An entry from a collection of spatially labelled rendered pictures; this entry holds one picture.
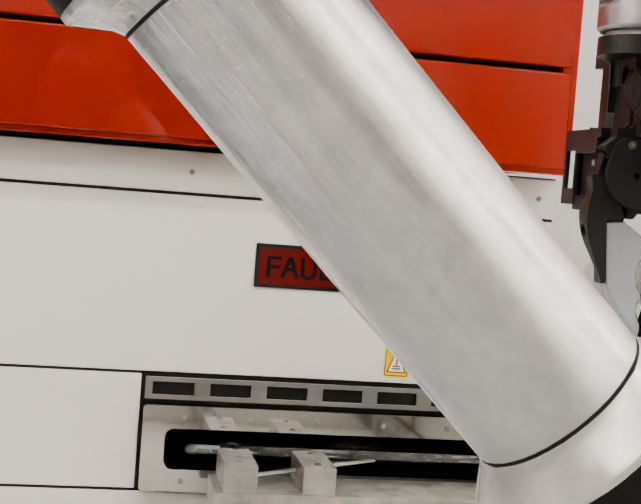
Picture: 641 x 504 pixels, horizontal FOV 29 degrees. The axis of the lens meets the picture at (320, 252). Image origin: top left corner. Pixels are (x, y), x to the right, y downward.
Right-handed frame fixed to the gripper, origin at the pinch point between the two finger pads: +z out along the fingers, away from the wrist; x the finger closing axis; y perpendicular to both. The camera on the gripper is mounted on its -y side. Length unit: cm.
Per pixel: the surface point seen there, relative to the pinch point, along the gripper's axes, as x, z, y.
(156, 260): 29, 1, 59
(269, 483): 16, 23, 49
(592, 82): -78, -38, 207
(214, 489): 22, 23, 46
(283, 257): 15, 0, 58
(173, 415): 26, 18, 57
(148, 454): 29, 22, 57
